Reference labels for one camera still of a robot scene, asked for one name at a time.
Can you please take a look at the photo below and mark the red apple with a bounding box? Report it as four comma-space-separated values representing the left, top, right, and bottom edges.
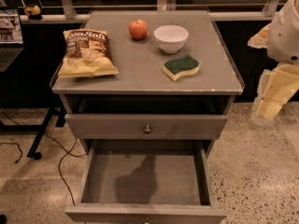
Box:
129, 20, 149, 40

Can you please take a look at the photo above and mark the short black cable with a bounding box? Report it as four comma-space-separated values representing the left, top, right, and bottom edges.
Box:
0, 141, 24, 165

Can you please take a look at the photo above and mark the black desk leg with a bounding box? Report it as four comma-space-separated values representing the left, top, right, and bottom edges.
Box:
27, 107, 65, 160

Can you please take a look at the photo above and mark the grey drawer cabinet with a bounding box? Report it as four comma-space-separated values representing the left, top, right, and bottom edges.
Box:
50, 9, 246, 224

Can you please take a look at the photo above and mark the sea salt chips bag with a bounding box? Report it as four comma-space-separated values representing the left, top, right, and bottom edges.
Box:
58, 29, 119, 78

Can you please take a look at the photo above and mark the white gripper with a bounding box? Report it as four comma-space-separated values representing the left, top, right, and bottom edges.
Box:
248, 0, 299, 126

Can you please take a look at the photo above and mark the green and yellow sponge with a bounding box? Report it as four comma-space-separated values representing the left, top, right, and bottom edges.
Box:
163, 55, 199, 81

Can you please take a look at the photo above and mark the closed top drawer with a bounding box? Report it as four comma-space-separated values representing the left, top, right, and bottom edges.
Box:
65, 114, 228, 140

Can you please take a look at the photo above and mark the white ceramic bowl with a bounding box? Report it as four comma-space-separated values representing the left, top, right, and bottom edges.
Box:
154, 25, 189, 54

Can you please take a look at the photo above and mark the open middle drawer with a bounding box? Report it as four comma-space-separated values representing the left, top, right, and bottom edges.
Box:
65, 140, 226, 224

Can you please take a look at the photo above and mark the metal window railing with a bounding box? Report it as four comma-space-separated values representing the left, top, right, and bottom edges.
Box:
18, 0, 299, 24

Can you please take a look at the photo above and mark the laptop computer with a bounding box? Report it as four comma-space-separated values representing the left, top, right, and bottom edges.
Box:
0, 7, 24, 72

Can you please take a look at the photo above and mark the yellow black object on ledge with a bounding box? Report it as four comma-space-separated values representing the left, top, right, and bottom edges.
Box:
24, 5, 42, 20

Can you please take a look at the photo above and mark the black floor cable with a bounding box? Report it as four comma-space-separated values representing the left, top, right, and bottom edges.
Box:
0, 108, 88, 207

